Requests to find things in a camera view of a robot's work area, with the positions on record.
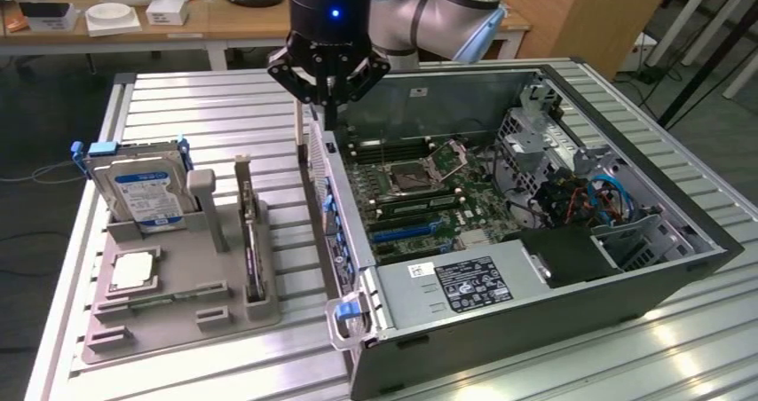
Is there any blue expansion slot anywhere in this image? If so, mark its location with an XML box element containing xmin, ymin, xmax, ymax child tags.
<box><xmin>368</xmin><ymin>222</ymin><xmax>446</xmax><ymax>244</ymax></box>

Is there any green RAM stick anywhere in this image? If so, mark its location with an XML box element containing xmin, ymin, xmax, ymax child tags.
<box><xmin>125</xmin><ymin>290</ymin><xmax>209</xmax><ymax>310</ymax></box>
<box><xmin>375</xmin><ymin>197</ymin><xmax>459</xmax><ymax>220</ymax></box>

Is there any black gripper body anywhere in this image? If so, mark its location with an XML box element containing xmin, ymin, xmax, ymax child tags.
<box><xmin>287</xmin><ymin>0</ymin><xmax>375</xmax><ymax>66</ymax></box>

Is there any white box with round insert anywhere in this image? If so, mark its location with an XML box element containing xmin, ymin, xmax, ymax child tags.
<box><xmin>83</xmin><ymin>2</ymin><xmax>145</xmax><ymax>38</ymax></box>

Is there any grey floor cable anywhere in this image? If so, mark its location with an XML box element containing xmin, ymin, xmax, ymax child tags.
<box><xmin>0</xmin><ymin>160</ymin><xmax>79</xmax><ymax>185</ymax></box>

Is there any black slanted pole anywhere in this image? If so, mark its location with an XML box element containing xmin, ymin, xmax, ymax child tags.
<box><xmin>656</xmin><ymin>1</ymin><xmax>758</xmax><ymax>130</ymax></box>

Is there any wooden cabinet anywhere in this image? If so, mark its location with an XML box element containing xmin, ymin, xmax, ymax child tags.
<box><xmin>500</xmin><ymin>0</ymin><xmax>678</xmax><ymax>81</ymax></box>

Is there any grey power supply unit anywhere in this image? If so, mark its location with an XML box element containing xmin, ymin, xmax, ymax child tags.
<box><xmin>364</xmin><ymin>240</ymin><xmax>558</xmax><ymax>334</ymax></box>

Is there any small white box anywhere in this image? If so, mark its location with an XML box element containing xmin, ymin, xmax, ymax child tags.
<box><xmin>143</xmin><ymin>0</ymin><xmax>192</xmax><ymax>27</ymax></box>

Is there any grey metal disk bay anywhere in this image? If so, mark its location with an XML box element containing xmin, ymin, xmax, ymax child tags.
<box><xmin>591</xmin><ymin>205</ymin><xmax>666</xmax><ymax>272</ymax></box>

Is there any black wire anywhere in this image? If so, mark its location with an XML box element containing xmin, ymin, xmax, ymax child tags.
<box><xmin>506</xmin><ymin>191</ymin><xmax>552</xmax><ymax>232</ymax></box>

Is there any metal socket cover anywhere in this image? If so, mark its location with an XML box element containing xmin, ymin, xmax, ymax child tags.
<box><xmin>426</xmin><ymin>138</ymin><xmax>476</xmax><ymax>177</ymax></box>

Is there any wooden desk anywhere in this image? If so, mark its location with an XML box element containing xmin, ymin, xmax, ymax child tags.
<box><xmin>0</xmin><ymin>0</ymin><xmax>532</xmax><ymax>72</ymax></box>

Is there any blue SATA wire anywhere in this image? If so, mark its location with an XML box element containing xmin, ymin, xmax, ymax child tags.
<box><xmin>587</xmin><ymin>174</ymin><xmax>639</xmax><ymax>225</ymax></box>

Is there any white box with black top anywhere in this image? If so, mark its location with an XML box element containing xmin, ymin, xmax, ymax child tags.
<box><xmin>16</xmin><ymin>1</ymin><xmax>81</xmax><ymax>34</ymax></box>

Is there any grey parts rack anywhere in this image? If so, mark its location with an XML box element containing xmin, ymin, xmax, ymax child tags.
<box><xmin>79</xmin><ymin>154</ymin><xmax>283</xmax><ymax>366</ymax></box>

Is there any hard disk with blue caddy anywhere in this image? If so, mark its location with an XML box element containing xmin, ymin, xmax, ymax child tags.
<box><xmin>68</xmin><ymin>135</ymin><xmax>200</xmax><ymax>235</ymax></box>

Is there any red yellow wire bundle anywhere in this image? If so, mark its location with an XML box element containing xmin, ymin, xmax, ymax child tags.
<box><xmin>564</xmin><ymin>182</ymin><xmax>595</xmax><ymax>225</ymax></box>

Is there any perforated metal drive cage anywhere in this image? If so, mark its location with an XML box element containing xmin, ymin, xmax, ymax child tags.
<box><xmin>494</xmin><ymin>106</ymin><xmax>595</xmax><ymax>199</ymax></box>

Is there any silver CPU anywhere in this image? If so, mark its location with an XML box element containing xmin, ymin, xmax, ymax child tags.
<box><xmin>111</xmin><ymin>254</ymin><xmax>157</xmax><ymax>289</ymax></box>

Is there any CPU socket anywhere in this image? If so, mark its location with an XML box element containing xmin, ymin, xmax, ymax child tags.
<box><xmin>387</xmin><ymin>161</ymin><xmax>447</xmax><ymax>197</ymax></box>

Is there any green motherboard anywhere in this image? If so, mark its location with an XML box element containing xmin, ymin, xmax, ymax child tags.
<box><xmin>346</xmin><ymin>134</ymin><xmax>523</xmax><ymax>265</ymax></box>

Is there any blue case latch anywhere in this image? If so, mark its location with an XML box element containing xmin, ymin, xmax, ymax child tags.
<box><xmin>332</xmin><ymin>300</ymin><xmax>362</xmax><ymax>321</ymax></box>

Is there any white table frame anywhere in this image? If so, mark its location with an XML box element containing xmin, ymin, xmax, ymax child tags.
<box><xmin>643</xmin><ymin>0</ymin><xmax>758</xmax><ymax>100</ymax></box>

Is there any expansion card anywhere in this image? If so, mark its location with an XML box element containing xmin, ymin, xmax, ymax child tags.
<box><xmin>233</xmin><ymin>153</ymin><xmax>268</xmax><ymax>305</ymax></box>

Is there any black open PC case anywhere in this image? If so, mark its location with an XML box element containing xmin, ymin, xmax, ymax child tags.
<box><xmin>293</xmin><ymin>57</ymin><xmax>746</xmax><ymax>401</ymax></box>

